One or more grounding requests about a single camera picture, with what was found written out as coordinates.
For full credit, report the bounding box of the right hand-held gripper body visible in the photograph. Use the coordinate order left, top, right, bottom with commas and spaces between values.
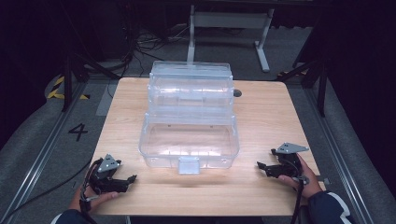
270, 142, 310, 178

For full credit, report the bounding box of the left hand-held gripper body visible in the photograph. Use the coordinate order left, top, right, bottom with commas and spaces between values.
88, 153, 127, 194

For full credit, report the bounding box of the clear plastic storage box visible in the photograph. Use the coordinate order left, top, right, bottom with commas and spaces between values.
138, 60, 241, 175

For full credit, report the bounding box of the person's left hand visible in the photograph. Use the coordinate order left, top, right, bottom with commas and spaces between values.
68, 183, 120, 213

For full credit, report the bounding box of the person's right hand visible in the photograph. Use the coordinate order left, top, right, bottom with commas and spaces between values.
277, 153, 325, 200

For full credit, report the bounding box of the black metal stand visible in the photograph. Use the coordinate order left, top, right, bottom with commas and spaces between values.
60, 53, 121, 113
278, 57, 329, 119

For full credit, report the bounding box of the yellow black floor tape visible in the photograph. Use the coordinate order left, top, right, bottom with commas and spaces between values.
46, 76, 92, 101

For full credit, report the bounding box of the left hand-held gripper cable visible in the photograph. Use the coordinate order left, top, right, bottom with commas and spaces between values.
78, 160, 102, 224

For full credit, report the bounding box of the hand-held gripper cable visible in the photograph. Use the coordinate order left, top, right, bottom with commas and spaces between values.
78, 160, 102, 224
290, 178, 305, 224

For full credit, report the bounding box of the right hand-held gripper cable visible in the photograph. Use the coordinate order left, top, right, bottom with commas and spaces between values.
290, 178, 305, 224

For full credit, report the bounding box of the aluminium floor rail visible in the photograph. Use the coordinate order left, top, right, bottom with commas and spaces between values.
0, 81, 89, 224
303, 86, 376, 224

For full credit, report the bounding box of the black floor cable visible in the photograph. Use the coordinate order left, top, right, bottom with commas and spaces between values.
0, 158, 94, 224

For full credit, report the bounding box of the tangle of black cables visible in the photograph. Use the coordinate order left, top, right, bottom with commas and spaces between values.
122, 26, 198, 79

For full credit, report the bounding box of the grey metal desk frame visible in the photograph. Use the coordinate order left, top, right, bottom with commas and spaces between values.
185, 4, 276, 74

